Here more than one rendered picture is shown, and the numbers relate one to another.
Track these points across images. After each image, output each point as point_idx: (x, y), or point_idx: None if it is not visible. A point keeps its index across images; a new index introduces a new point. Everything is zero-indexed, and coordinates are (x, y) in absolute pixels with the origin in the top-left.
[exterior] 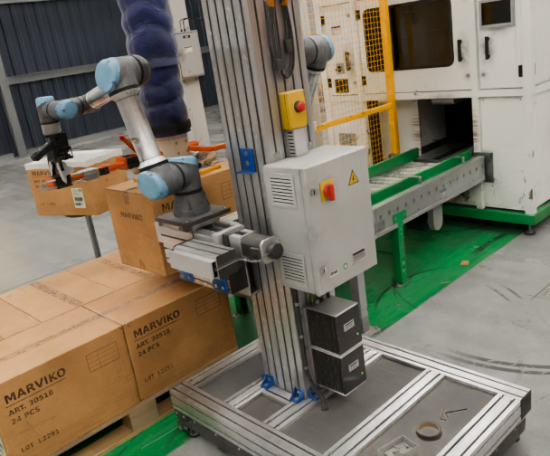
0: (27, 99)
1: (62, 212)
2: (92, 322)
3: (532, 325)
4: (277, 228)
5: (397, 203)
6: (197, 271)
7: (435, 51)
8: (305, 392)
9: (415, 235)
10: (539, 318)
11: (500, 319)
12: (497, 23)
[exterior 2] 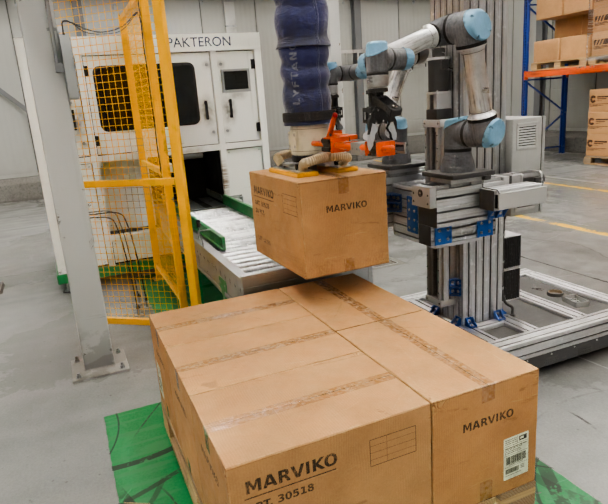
0: None
1: None
2: (399, 322)
3: (402, 278)
4: (516, 168)
5: None
6: (531, 200)
7: (182, 110)
8: (501, 309)
9: (203, 279)
10: (395, 275)
11: (385, 283)
12: (238, 88)
